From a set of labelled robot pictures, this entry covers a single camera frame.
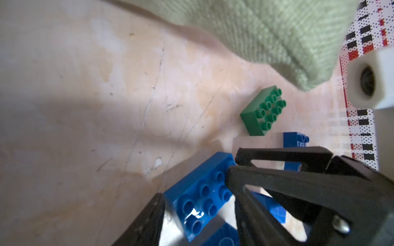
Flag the light blue 2x4 brick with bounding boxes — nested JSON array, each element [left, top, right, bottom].
[[202, 223, 240, 246]]

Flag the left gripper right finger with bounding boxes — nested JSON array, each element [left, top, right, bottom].
[[225, 147, 394, 246]]

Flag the blue 2x4 lego brick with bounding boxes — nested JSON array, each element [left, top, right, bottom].
[[164, 152, 236, 242]]

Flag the small blue 2x2 brick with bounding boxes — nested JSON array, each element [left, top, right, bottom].
[[252, 192, 286, 224]]

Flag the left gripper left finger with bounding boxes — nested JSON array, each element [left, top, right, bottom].
[[113, 193, 166, 246]]

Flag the green square cushion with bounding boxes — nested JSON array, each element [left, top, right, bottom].
[[128, 0, 358, 91]]

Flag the green 2x4 lego brick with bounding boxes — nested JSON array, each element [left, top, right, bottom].
[[240, 86, 287, 136]]

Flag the blue 2x2 brick upper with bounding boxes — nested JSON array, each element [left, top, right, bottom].
[[283, 132, 309, 172]]

